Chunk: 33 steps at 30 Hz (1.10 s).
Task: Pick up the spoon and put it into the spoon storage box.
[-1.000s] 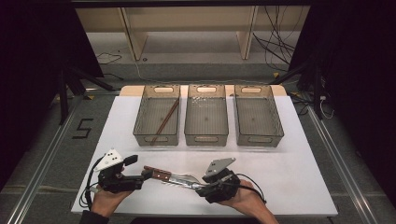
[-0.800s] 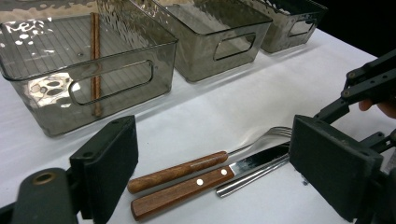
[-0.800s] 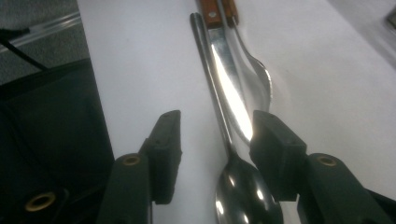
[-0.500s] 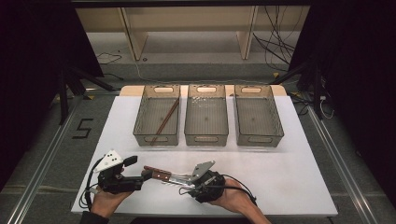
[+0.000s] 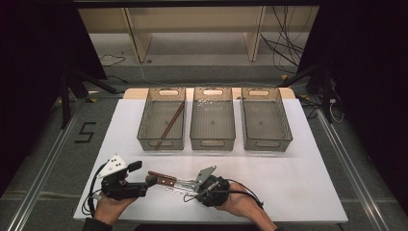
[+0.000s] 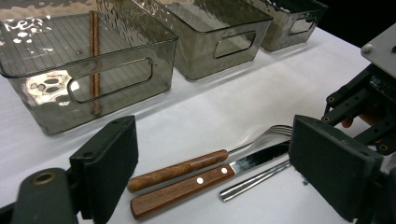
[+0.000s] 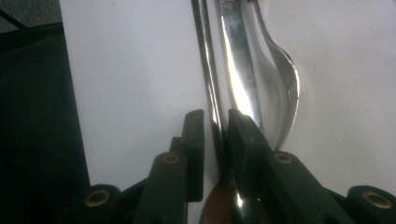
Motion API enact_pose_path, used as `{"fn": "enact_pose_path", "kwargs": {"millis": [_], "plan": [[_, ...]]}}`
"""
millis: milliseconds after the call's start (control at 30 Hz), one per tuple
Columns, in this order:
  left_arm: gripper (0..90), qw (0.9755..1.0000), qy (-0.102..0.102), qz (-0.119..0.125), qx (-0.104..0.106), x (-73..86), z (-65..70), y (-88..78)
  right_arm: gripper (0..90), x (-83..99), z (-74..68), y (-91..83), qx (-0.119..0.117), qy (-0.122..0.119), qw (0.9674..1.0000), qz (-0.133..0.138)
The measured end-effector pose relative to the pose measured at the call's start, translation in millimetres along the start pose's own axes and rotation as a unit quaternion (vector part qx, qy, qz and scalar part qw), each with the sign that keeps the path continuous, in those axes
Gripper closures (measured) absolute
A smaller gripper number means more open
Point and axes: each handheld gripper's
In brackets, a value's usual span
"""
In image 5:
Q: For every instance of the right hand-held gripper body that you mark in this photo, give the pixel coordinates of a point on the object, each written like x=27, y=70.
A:
x=213, y=192

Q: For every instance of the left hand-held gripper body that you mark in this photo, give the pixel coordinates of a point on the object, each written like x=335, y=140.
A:
x=120, y=187

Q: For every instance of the smoky clear plastic bin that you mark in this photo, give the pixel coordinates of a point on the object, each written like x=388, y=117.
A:
x=212, y=125
x=264, y=125
x=157, y=122

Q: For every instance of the brown wooden chopstick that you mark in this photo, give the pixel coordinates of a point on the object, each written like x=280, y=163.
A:
x=170, y=125

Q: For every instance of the person's left hand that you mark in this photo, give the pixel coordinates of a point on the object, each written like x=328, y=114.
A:
x=109, y=210

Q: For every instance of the person's right hand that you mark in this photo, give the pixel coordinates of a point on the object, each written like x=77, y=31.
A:
x=239, y=203

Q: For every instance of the black metal stand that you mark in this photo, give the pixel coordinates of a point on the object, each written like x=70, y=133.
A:
x=327, y=96
x=65, y=106

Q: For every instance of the dark curtain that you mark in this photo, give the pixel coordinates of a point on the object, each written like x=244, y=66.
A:
x=32, y=64
x=369, y=64

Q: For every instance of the beige wooden shelf unit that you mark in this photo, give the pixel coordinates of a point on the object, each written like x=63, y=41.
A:
x=192, y=19

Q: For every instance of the aluminium floor rail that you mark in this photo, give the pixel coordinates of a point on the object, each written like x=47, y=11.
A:
x=41, y=179
x=352, y=179

